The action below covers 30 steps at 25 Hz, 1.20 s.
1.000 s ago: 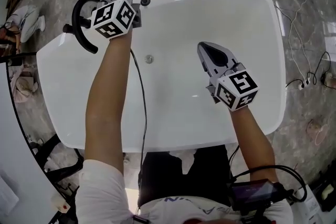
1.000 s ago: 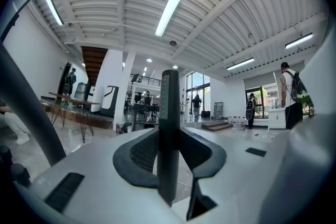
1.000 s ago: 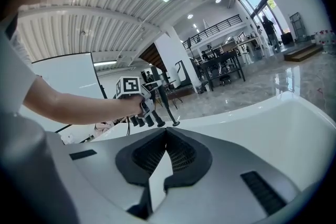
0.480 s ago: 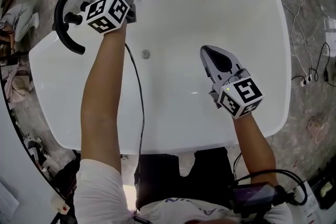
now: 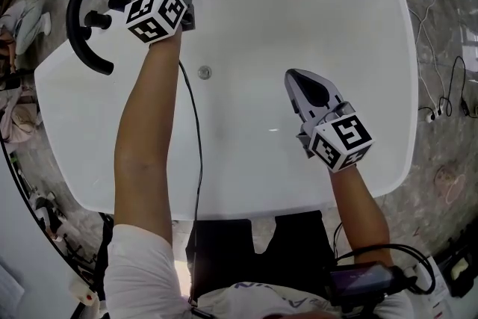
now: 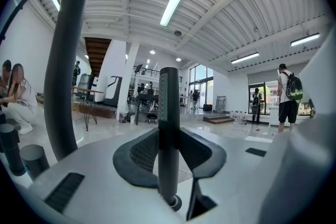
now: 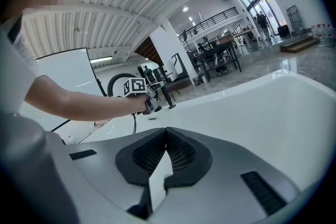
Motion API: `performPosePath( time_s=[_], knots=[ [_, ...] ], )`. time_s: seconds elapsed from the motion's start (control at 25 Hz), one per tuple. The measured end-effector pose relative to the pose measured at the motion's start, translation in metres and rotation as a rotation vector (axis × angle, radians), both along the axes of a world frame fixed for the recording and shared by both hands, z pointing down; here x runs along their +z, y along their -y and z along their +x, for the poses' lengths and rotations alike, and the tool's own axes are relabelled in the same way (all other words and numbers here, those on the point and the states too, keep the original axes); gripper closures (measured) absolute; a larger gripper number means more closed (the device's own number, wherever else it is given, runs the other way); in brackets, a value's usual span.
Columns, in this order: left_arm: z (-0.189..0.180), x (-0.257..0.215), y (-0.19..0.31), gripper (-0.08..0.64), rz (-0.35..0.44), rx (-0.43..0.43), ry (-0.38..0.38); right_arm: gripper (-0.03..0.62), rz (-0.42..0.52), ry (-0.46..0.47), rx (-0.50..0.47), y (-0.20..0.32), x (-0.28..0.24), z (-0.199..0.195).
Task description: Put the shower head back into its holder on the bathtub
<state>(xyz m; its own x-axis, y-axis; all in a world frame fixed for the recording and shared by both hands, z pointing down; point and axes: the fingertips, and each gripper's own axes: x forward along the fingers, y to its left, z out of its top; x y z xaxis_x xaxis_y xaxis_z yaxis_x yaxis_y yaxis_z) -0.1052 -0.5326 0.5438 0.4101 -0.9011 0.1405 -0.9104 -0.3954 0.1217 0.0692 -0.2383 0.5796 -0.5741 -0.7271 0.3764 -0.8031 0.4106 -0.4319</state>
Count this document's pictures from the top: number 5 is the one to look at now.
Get person's right forearm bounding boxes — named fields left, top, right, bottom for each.
left=330, top=164, right=391, bottom=262

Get white floor cable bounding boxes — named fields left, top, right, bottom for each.
left=409, top=0, right=462, bottom=113

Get white power strip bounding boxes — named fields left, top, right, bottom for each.
left=424, top=105, right=444, bottom=123

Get black rig cable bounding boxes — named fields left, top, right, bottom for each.
left=332, top=222, right=437, bottom=296

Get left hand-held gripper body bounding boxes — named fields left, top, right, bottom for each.
left=124, top=0, right=197, bottom=45

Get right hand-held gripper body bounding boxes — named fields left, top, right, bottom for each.
left=297, top=100, right=375, bottom=173

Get black waist pouch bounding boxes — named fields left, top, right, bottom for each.
left=440, top=246, right=478, bottom=300

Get person's left forearm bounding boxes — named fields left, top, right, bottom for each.
left=113, top=28, right=184, bottom=236

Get white bathtub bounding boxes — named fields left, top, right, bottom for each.
left=34, top=0, right=419, bottom=221

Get white box with red button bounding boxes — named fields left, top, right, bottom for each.
left=69, top=280, right=100, bottom=308

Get person's white t-shirt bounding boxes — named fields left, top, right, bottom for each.
left=102, top=223, right=412, bottom=319

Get black floor cable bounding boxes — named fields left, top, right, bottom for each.
left=437, top=55, right=471, bottom=117

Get pink floor ring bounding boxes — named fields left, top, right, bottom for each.
left=435, top=164, right=467, bottom=205

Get person's black shorts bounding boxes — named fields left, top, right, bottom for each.
left=186, top=211, right=337, bottom=307

